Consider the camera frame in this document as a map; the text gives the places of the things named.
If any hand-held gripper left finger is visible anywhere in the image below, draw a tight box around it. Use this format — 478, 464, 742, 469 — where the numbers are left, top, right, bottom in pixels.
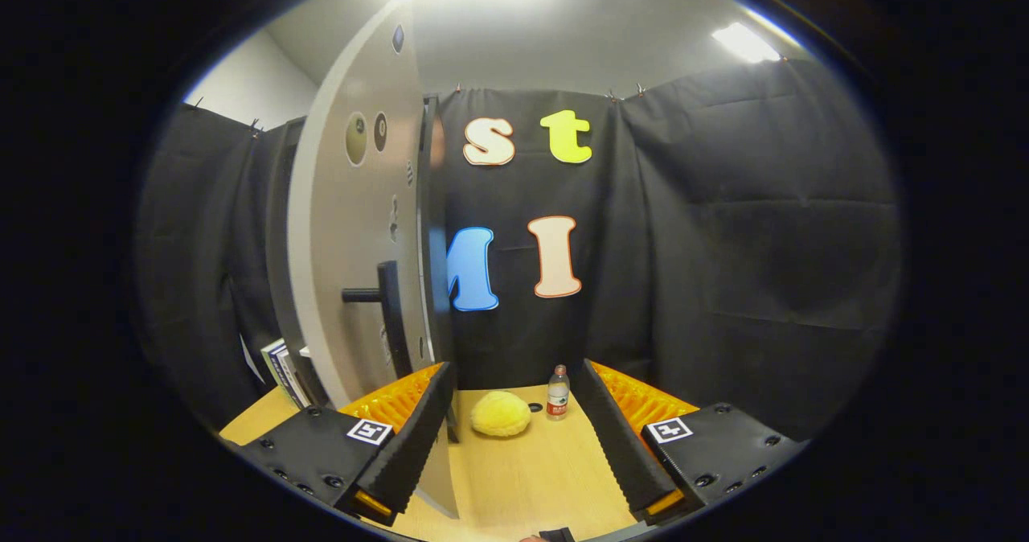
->
233, 363, 457, 527

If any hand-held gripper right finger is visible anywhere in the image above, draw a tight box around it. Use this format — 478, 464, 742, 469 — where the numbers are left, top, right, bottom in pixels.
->
572, 359, 810, 527

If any black cabinet door handle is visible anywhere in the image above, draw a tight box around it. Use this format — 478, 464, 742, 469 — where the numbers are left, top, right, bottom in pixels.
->
342, 261, 416, 380

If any beige shoe cabinet door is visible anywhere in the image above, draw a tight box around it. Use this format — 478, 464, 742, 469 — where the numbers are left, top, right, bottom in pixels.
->
287, 0, 461, 520

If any dark grey shoe cabinet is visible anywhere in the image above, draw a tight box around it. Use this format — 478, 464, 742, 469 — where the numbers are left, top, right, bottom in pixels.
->
265, 94, 457, 445

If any clear red label bottle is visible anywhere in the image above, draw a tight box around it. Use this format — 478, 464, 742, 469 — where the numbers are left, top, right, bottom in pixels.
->
547, 364, 572, 421

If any yellow plush bun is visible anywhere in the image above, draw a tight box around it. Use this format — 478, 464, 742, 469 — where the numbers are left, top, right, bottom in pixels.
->
470, 391, 533, 438

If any dark blue spine book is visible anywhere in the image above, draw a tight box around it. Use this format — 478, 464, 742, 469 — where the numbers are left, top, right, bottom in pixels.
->
272, 344, 306, 410

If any green spine book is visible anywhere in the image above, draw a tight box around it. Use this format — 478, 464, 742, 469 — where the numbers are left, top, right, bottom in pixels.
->
260, 339, 297, 408

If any black backdrop cloth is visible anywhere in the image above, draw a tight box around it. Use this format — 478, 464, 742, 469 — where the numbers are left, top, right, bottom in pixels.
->
133, 58, 903, 446

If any small ceiling light panel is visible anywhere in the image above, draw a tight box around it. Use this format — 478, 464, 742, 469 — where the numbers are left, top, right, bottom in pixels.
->
711, 22, 783, 65

